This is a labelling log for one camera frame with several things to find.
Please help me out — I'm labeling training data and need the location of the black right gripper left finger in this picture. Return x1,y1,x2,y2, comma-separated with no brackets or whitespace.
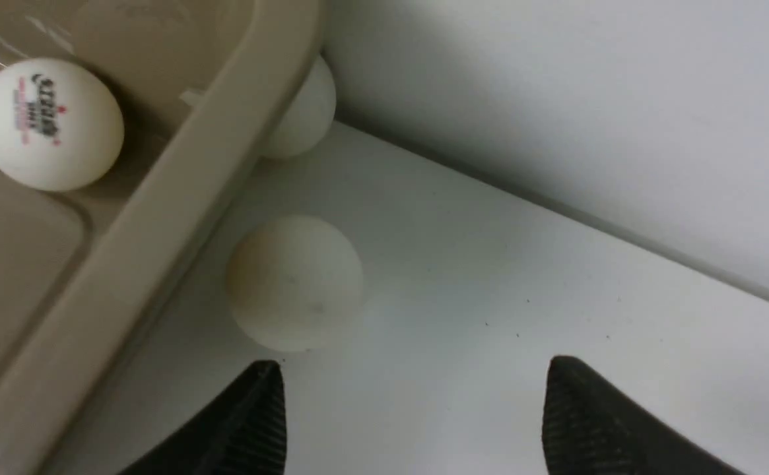
121,360,287,474

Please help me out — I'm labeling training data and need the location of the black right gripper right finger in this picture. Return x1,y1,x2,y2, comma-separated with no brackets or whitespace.
542,355,740,474

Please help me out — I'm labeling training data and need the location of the white ball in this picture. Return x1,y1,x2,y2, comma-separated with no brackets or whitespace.
225,214,365,352
260,55,338,160
0,58,125,192

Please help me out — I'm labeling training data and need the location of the tan plastic storage bin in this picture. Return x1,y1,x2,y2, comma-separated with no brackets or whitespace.
0,1,326,474

